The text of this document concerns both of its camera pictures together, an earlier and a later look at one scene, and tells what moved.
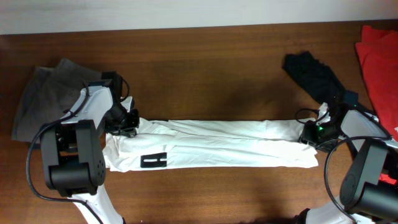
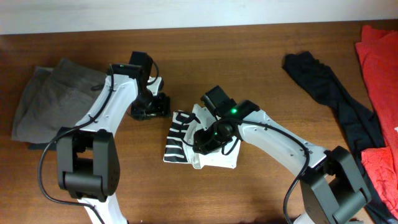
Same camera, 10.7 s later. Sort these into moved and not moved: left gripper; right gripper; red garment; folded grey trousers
Moved: right gripper; left gripper
Not moved: red garment; folded grey trousers
